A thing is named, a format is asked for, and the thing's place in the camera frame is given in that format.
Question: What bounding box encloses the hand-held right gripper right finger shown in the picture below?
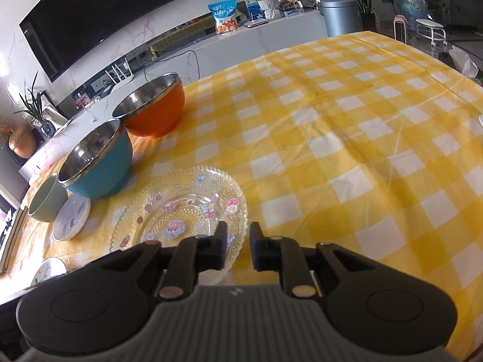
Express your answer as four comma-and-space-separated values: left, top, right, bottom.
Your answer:
250, 222, 378, 298

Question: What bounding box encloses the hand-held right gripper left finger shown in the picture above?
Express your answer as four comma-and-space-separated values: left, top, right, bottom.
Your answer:
99, 222, 229, 302

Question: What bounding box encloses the clear glass plate with stickers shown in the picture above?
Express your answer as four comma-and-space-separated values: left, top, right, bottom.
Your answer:
110, 166, 248, 285

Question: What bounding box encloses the black bowl with green inside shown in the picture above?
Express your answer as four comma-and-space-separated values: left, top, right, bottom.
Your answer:
57, 119, 133, 198

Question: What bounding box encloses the orange steel bowl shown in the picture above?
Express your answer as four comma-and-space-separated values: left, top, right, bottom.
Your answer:
112, 73, 185, 137

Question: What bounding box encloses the white printed plate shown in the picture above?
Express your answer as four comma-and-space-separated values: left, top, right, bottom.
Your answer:
52, 194, 92, 241
32, 257, 69, 286

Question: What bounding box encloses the pale green ceramic bowl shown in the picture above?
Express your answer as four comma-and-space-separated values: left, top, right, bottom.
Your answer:
27, 173, 69, 222

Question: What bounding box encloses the yellow checked tablecloth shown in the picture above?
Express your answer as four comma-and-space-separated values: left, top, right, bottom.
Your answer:
8, 30, 483, 362

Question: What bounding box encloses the white router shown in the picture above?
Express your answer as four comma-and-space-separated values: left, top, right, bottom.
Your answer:
107, 58, 134, 84

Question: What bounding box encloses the plant in glass vase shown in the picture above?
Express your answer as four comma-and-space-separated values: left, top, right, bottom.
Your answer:
13, 71, 57, 139

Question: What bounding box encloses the copper round vase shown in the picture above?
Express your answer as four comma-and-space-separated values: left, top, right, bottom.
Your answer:
8, 124, 37, 159

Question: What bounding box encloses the blue snack bag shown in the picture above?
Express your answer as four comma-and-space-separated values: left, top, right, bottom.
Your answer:
208, 0, 240, 35

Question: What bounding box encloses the white woven basket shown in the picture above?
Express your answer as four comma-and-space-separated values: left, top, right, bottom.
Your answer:
257, 0, 283, 20

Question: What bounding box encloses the grey trash can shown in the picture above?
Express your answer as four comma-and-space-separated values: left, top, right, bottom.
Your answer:
320, 0, 362, 37

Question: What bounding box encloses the black television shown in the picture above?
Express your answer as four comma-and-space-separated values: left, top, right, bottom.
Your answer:
19, 0, 177, 81

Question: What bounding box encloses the white plastic bag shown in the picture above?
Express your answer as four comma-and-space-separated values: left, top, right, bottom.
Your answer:
449, 47, 480, 78

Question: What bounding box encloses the white round stool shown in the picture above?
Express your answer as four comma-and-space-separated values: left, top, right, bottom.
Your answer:
415, 18, 448, 48

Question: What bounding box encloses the black cable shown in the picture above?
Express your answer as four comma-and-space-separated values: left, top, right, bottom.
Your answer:
141, 49, 200, 81

